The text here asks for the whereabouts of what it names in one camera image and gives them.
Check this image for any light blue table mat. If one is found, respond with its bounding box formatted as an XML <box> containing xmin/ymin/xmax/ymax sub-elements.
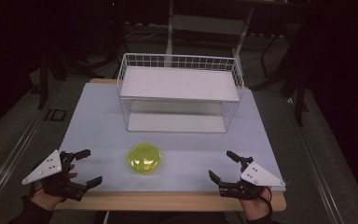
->
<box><xmin>59</xmin><ymin>81</ymin><xmax>285</xmax><ymax>193</ymax></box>

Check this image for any person's left hand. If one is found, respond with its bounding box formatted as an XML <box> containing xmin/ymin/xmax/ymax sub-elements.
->
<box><xmin>30</xmin><ymin>163</ymin><xmax>79</xmax><ymax>213</ymax></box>

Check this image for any white wire shelf rack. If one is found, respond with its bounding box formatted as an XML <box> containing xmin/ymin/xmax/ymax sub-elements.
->
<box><xmin>117</xmin><ymin>52</ymin><xmax>245</xmax><ymax>134</ymax></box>

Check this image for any wooden table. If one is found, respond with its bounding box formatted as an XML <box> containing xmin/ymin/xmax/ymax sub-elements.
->
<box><xmin>53</xmin><ymin>77</ymin><xmax>288</xmax><ymax>213</ymax></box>

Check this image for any black floor bracket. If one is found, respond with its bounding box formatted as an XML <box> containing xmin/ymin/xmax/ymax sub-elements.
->
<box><xmin>44</xmin><ymin>107</ymin><xmax>68</xmax><ymax>123</ymax></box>

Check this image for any white cable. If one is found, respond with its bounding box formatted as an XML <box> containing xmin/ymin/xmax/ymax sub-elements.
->
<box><xmin>124</xmin><ymin>28</ymin><xmax>170</xmax><ymax>44</ymax></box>

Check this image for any white metal frame stand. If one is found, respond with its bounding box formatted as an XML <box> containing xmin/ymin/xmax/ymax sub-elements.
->
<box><xmin>164</xmin><ymin>0</ymin><xmax>256</xmax><ymax>68</ymax></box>

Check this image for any metal floor rail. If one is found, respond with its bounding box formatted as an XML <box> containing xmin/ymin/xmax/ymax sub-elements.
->
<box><xmin>0</xmin><ymin>105</ymin><xmax>54</xmax><ymax>213</ymax></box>
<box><xmin>283</xmin><ymin>97</ymin><xmax>347</xmax><ymax>224</ymax></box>

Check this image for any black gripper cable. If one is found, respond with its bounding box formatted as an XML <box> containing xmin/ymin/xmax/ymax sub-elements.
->
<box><xmin>262</xmin><ymin>186</ymin><xmax>274</xmax><ymax>214</ymax></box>

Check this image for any black metal stand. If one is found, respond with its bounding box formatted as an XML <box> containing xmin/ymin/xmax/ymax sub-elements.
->
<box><xmin>36</xmin><ymin>46</ymin><xmax>106</xmax><ymax>110</ymax></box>
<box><xmin>251</xmin><ymin>31</ymin><xmax>310</xmax><ymax>127</ymax></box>

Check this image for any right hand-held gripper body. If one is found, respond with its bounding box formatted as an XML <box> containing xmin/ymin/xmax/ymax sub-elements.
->
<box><xmin>217</xmin><ymin>156</ymin><xmax>287</xmax><ymax>202</ymax></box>

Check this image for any person's right hand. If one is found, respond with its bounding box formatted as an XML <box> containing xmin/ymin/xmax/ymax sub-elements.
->
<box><xmin>238</xmin><ymin>186</ymin><xmax>273</xmax><ymax>220</ymax></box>

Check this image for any yellow-green translucent plate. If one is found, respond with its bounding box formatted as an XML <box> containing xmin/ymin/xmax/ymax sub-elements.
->
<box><xmin>127</xmin><ymin>143</ymin><xmax>163</xmax><ymax>173</ymax></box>

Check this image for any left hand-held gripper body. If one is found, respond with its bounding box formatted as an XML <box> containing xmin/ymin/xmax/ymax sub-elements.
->
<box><xmin>21</xmin><ymin>148</ymin><xmax>90</xmax><ymax>203</ymax></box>

